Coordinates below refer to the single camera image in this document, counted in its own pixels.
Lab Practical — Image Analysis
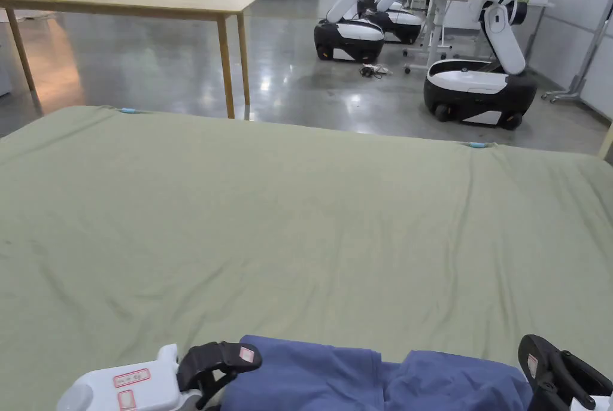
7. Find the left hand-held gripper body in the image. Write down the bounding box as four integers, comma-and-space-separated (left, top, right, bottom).
56, 343, 203, 411

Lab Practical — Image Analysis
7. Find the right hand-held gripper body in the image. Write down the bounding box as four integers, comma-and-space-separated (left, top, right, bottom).
569, 394, 613, 411

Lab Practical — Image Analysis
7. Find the dark blue shirt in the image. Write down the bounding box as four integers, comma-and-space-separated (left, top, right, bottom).
222, 334, 535, 411

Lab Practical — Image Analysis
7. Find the bed with pale green sheet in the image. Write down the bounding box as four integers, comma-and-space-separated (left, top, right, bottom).
0, 104, 613, 411

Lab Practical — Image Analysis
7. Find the light wooden table leg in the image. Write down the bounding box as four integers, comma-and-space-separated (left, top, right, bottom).
597, 120, 613, 161

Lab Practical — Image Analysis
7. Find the white and black wheeled robot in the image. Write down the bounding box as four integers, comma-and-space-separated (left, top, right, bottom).
313, 0, 394, 62
423, 0, 539, 132
371, 0, 426, 45

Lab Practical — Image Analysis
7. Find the grey metal stand on castors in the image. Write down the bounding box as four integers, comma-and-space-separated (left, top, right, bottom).
542, 0, 613, 105

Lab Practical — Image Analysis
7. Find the white desk on castors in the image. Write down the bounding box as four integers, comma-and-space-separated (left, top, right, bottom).
403, 0, 481, 75

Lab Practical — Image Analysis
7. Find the black cable bundle on floor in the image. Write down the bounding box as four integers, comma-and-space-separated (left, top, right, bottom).
359, 63, 394, 80

